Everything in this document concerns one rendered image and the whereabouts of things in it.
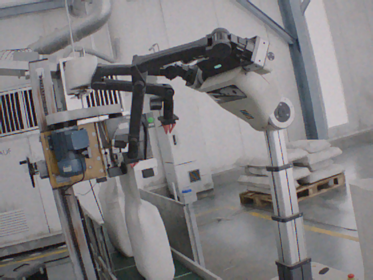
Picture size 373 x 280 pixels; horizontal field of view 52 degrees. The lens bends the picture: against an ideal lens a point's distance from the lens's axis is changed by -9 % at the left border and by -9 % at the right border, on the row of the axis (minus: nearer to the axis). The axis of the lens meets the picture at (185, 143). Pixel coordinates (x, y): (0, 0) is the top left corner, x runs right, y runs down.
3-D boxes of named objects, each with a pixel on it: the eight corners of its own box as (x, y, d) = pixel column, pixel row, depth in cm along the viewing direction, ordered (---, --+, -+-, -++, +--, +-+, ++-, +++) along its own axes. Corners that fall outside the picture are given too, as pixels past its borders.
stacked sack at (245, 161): (291, 157, 521) (289, 146, 520) (247, 169, 499) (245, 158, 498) (274, 157, 562) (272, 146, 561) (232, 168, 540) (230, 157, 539)
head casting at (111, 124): (154, 157, 241) (144, 107, 240) (114, 167, 233) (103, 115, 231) (140, 157, 269) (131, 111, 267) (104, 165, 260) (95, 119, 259)
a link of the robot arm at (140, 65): (120, 70, 163) (124, 54, 169) (135, 93, 173) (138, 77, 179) (228, 40, 150) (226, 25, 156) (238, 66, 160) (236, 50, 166)
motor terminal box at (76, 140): (92, 151, 205) (87, 128, 204) (76, 155, 197) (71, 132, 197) (83, 152, 211) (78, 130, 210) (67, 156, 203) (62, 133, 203)
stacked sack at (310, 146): (334, 148, 515) (332, 137, 514) (309, 155, 499) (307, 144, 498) (303, 148, 577) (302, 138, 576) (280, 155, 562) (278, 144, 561)
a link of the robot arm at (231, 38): (242, 45, 154) (240, 37, 157) (218, 35, 151) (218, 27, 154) (229, 61, 160) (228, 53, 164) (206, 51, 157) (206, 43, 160)
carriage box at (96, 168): (107, 175, 230) (96, 121, 228) (50, 189, 218) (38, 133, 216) (100, 173, 253) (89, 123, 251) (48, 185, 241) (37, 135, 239)
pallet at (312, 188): (347, 183, 514) (345, 172, 513) (275, 210, 466) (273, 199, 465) (306, 180, 589) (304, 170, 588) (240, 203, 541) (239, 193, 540)
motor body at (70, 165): (89, 173, 208) (80, 125, 206) (61, 179, 202) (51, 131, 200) (86, 171, 222) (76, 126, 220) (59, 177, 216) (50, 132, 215)
